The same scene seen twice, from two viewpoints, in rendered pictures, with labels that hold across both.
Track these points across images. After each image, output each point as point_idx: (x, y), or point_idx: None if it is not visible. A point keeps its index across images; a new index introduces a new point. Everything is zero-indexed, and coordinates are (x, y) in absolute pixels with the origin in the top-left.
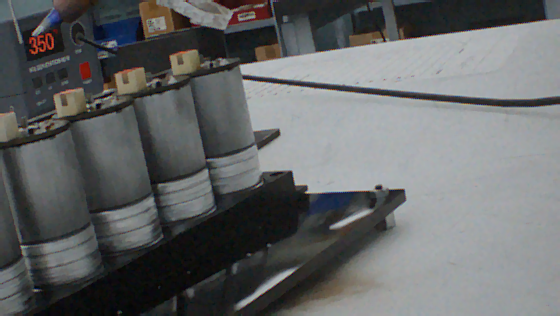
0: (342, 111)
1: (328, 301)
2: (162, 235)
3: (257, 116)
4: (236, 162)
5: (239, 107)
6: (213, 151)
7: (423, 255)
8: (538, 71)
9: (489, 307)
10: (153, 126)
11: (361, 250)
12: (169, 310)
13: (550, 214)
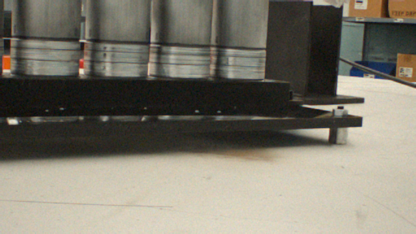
0: None
1: (222, 156)
2: (143, 78)
3: (367, 95)
4: (238, 56)
5: (254, 15)
6: (224, 42)
7: (332, 158)
8: None
9: (317, 191)
10: (168, 0)
11: (298, 146)
12: (89, 114)
13: None
